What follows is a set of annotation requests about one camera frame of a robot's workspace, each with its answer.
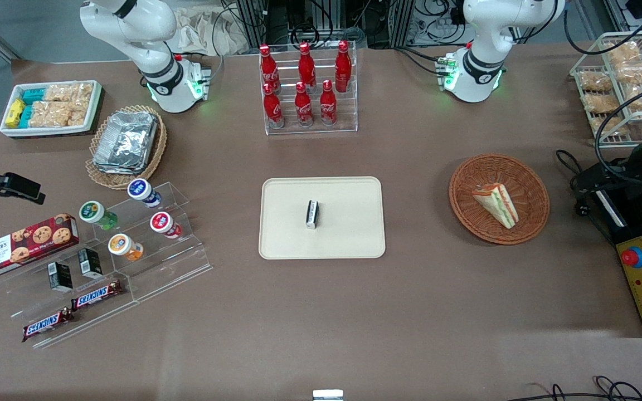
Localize red lid jar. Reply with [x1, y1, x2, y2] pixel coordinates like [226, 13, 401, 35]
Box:
[150, 212, 183, 239]

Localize beige plastic tray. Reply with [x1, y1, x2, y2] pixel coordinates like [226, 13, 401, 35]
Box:
[259, 177, 386, 260]

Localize stack of foil trays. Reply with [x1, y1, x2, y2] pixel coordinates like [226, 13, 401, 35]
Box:
[93, 111, 159, 175]

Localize black power plug cable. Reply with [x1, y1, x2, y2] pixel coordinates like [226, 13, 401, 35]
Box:
[555, 149, 617, 246]

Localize blue lid jar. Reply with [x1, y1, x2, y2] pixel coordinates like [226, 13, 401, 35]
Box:
[127, 178, 162, 208]

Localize red cola bottle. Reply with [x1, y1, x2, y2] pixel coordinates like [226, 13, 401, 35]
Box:
[262, 82, 285, 129]
[319, 80, 338, 126]
[294, 81, 314, 128]
[335, 40, 352, 93]
[259, 45, 281, 92]
[298, 42, 317, 87]

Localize light woven wicker basket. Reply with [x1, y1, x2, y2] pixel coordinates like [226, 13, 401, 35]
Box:
[85, 105, 168, 191]

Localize clear acrylic bottle rack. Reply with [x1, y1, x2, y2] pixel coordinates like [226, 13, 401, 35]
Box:
[259, 40, 359, 136]

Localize brown wicker basket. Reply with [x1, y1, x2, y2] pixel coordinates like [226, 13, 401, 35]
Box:
[449, 154, 550, 246]

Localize clear rice cracker pack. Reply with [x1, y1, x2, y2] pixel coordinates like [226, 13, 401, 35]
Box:
[30, 101, 72, 128]
[44, 83, 94, 102]

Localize white rectangular snack bin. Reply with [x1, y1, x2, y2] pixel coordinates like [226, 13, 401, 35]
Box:
[0, 80, 103, 138]

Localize clear acrylic stepped stand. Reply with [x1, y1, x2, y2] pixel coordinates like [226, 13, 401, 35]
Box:
[0, 182, 213, 350]

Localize black box appliance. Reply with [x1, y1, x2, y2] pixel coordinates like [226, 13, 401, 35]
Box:
[594, 184, 642, 239]

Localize white wire rack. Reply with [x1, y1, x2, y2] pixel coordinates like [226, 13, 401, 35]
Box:
[570, 31, 642, 148]

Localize black aluminium frame rack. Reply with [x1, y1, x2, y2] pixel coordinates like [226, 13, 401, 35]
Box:
[235, 0, 417, 48]

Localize crumpled beige cloth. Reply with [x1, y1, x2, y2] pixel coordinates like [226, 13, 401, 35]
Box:
[173, 4, 250, 56]

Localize yellow snack pack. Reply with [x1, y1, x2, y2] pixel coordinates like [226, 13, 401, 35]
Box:
[6, 99, 26, 128]

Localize triangular sandwich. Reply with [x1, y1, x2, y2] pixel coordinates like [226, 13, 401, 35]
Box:
[471, 183, 519, 229]

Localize red Walkers cookie box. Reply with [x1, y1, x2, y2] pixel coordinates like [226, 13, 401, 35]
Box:
[0, 213, 80, 280]

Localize small black carton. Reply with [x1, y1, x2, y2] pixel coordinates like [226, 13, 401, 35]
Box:
[48, 262, 73, 293]
[77, 248, 103, 279]

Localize black looped floor cables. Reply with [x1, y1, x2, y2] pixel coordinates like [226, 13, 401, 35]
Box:
[508, 376, 642, 401]

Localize green lid jar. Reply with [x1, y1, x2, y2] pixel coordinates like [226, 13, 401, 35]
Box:
[79, 200, 118, 231]

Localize Snickers chocolate bar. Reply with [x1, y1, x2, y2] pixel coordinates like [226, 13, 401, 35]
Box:
[70, 280, 124, 311]
[22, 308, 74, 343]

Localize orange lid jar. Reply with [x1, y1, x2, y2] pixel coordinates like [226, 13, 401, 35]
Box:
[108, 233, 144, 262]

